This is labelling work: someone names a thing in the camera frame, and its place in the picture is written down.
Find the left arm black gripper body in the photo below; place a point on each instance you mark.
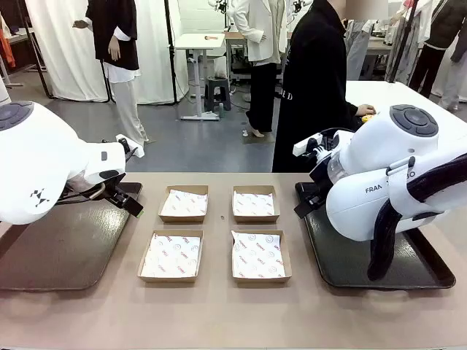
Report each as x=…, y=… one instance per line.
x=116, y=192

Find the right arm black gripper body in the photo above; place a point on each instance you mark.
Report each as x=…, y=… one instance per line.
x=319, y=184

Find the brown cardboard food box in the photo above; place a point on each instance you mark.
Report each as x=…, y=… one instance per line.
x=168, y=279
x=182, y=219
x=255, y=219
x=261, y=281

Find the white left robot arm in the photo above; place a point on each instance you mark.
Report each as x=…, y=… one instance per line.
x=36, y=156

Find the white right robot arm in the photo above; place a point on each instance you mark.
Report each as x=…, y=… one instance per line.
x=365, y=204

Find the person's right forearm black sleeve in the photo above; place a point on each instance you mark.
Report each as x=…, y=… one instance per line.
x=350, y=109

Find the left black tray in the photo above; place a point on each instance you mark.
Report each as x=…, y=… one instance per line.
x=73, y=248

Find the person's right hand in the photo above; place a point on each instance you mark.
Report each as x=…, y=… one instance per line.
x=366, y=109

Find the person in black clothes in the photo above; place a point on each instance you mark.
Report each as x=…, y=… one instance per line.
x=310, y=73

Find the white table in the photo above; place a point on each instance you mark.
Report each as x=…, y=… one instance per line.
x=401, y=95

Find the dark grey step stool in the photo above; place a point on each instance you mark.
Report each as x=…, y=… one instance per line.
x=217, y=91

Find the hanging grey garment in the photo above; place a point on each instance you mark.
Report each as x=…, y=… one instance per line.
x=359, y=51

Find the white curtain backdrop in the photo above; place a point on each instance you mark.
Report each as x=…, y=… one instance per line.
x=65, y=54

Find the hanging patterned garment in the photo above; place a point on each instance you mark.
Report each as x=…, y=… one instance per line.
x=399, y=54

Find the white plastic bag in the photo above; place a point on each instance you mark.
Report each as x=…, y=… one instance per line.
x=220, y=67

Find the mannequin in black top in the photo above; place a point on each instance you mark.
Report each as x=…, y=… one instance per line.
x=116, y=36

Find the mannequin with black trousers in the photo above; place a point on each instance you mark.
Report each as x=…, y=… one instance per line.
x=425, y=69

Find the black light stand pole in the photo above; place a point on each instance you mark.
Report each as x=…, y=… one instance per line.
x=169, y=36

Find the mannequin in white jacket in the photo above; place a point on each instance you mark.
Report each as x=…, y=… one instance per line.
x=255, y=29

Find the white height-adjustable desk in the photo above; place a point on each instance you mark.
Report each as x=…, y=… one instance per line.
x=197, y=42

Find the orange cloth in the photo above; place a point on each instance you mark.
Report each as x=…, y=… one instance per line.
x=7, y=51

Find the mannequin in dark puffer jacket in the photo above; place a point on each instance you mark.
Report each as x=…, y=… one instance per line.
x=452, y=22

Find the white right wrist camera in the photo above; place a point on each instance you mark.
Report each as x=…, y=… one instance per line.
x=303, y=147

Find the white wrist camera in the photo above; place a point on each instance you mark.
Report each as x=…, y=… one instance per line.
x=122, y=138
x=303, y=147

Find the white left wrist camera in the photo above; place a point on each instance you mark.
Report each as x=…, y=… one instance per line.
x=122, y=138

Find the white cylindrical pedestal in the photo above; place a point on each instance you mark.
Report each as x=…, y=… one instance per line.
x=3, y=93

